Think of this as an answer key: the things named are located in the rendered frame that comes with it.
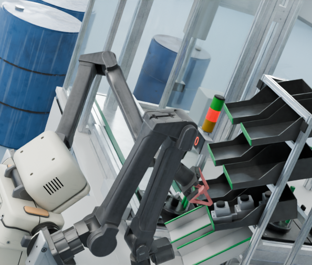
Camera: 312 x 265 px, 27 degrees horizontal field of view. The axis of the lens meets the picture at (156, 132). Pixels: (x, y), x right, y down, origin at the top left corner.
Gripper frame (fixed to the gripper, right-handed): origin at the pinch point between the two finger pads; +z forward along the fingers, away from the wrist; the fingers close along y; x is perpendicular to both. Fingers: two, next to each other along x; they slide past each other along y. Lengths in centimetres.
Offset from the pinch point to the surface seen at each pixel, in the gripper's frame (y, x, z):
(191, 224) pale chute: 19.6, 19.6, 14.5
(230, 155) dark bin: 16.2, -11.1, 3.0
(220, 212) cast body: -1.9, 1.1, 6.6
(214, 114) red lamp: 63, -8, 7
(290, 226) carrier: 51, 5, 64
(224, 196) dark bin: 10.3, -0.1, 9.9
